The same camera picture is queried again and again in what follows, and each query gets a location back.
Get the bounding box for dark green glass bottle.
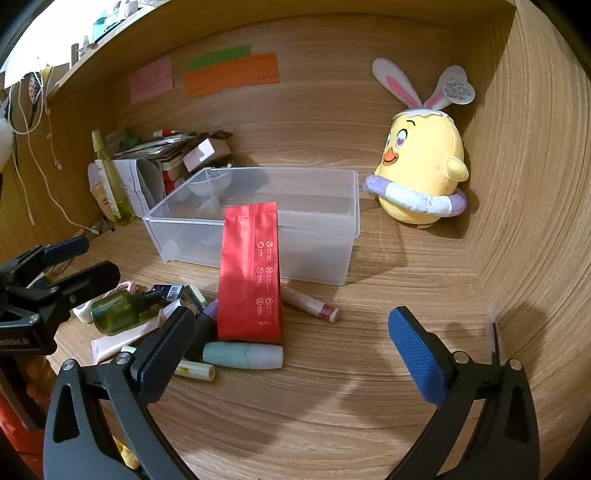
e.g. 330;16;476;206
90;290;162;336

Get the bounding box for purple black cosmetic tube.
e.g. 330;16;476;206
184;300;217;362

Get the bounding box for blue barcode small box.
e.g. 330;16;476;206
152;284;184;303

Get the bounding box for mint green white tube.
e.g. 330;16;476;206
202;342;283;370

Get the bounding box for small green rectangular bottle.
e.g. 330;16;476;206
183;284;208;311

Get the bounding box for red foil pouch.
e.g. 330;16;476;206
216;202;283;345

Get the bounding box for white red-capped tube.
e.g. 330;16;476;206
280;285;339;324

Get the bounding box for pale yellow-green stick tube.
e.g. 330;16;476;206
174;360;215;382

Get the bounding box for tall yellow spray bottle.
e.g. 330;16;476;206
91;129;134;226

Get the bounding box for white folded paper bag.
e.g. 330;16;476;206
87;159;165;223

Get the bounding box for stack of books and papers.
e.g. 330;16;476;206
105;128;235;195

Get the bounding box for red white marker pen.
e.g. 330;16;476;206
152;129;183;139

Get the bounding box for white bowl of stones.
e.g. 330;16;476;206
188;168;232;197

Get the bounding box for small white pink box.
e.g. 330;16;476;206
182;137;231;173

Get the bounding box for pink paper note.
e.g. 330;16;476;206
129;57;173;104

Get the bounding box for clear plastic storage bin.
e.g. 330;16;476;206
142;166;361;287

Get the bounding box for green paper note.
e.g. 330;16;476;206
186;44;252;72

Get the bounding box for yellow chick bunny plush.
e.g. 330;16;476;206
363;58;476;228

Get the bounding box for orange paper note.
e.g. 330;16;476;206
183;52;280;98

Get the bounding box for white hanging cord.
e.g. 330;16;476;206
0;68;100;236

